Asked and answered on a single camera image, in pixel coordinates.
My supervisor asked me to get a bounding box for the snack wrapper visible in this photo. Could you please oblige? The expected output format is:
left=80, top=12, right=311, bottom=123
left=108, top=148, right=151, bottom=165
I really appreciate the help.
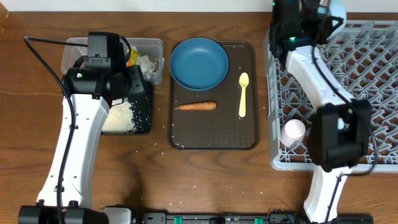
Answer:
left=125, top=46, right=159, bottom=73

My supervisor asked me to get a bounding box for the pile of white rice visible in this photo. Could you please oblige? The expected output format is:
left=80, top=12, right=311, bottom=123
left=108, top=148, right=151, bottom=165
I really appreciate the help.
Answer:
left=102, top=98, right=136, bottom=134

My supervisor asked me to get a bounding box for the pink plastic cup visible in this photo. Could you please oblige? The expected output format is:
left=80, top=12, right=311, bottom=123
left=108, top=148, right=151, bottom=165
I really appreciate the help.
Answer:
left=280, top=119, right=306, bottom=147

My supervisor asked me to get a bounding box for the light blue plastic cup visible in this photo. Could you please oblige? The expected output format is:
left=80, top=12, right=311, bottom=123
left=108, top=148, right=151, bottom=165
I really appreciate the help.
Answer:
left=318, top=0, right=347, bottom=30

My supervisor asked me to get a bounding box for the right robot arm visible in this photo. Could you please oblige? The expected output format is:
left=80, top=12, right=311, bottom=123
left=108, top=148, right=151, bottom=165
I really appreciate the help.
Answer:
left=268, top=0, right=373, bottom=223

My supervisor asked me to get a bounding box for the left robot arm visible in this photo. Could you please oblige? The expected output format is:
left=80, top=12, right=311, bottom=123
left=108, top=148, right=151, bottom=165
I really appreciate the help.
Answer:
left=17, top=32, right=146, bottom=223

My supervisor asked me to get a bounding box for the grey dishwasher rack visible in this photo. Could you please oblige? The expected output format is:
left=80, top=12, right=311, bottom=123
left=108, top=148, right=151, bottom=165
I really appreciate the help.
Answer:
left=264, top=21, right=397, bottom=173

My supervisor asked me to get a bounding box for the clear plastic waste bin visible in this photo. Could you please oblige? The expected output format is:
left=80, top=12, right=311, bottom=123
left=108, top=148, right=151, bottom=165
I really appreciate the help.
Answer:
left=61, top=38, right=164, bottom=85

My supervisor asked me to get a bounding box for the black rectangular tray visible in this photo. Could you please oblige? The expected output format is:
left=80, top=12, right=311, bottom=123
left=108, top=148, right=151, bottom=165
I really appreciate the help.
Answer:
left=101, top=81, right=153, bottom=134

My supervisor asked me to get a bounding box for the dark blue bowl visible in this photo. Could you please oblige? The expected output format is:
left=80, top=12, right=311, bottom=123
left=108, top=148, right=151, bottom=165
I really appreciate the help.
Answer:
left=169, top=38, right=229, bottom=91

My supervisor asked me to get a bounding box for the orange carrot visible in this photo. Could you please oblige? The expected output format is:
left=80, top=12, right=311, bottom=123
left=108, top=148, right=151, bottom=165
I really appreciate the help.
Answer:
left=177, top=101, right=217, bottom=111

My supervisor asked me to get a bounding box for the yellow plastic spoon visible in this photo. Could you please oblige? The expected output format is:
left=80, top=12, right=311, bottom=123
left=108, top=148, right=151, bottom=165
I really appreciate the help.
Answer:
left=239, top=73, right=249, bottom=118

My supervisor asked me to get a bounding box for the brown serving tray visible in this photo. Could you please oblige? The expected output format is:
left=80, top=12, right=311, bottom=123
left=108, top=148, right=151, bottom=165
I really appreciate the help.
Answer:
left=168, top=40, right=259, bottom=150

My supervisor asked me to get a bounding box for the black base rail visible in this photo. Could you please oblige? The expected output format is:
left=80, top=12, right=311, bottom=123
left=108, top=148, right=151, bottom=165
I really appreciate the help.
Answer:
left=136, top=210, right=374, bottom=224

